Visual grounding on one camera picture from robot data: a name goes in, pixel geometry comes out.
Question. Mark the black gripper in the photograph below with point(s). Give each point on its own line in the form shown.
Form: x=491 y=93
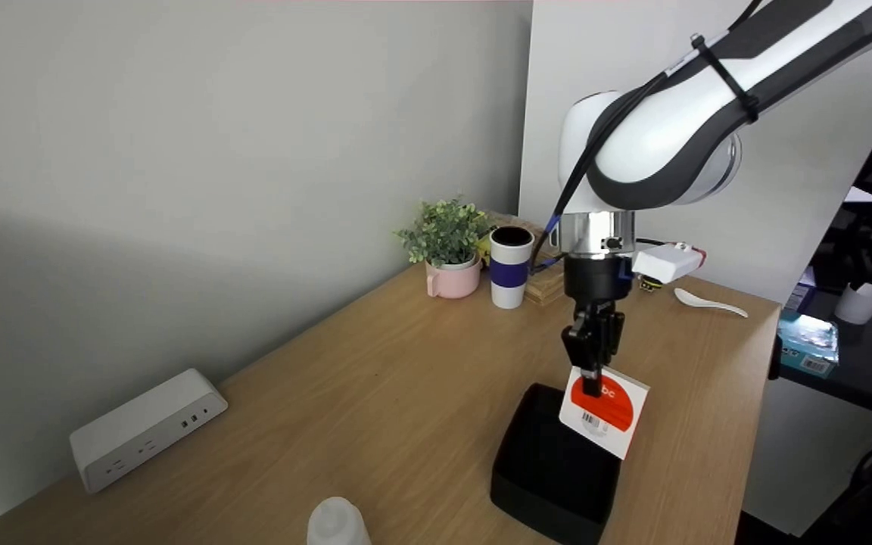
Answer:
x=594 y=330

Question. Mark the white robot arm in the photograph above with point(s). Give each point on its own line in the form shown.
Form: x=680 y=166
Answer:
x=670 y=141

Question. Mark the black lunch box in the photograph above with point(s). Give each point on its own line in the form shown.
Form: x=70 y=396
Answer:
x=550 y=476

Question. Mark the blue tissue box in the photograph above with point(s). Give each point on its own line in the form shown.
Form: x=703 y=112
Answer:
x=810 y=343

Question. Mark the white power strip box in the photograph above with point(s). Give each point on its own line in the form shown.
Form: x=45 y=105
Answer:
x=137 y=432

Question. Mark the wooden slat tray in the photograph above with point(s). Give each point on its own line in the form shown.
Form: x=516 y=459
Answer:
x=545 y=283

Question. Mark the white plastic spoon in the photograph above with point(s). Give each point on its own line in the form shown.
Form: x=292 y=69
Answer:
x=694 y=302

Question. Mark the white cup blue band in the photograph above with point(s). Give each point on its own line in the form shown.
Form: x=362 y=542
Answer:
x=510 y=266

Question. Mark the green plant pink pot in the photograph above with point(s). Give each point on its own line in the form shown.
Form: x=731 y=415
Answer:
x=447 y=237

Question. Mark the white paper cup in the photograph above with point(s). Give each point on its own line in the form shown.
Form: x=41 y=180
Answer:
x=856 y=303

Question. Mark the white squeeze bottle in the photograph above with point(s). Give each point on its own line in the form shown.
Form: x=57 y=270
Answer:
x=338 y=523

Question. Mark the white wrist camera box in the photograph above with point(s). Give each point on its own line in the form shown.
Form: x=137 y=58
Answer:
x=667 y=261

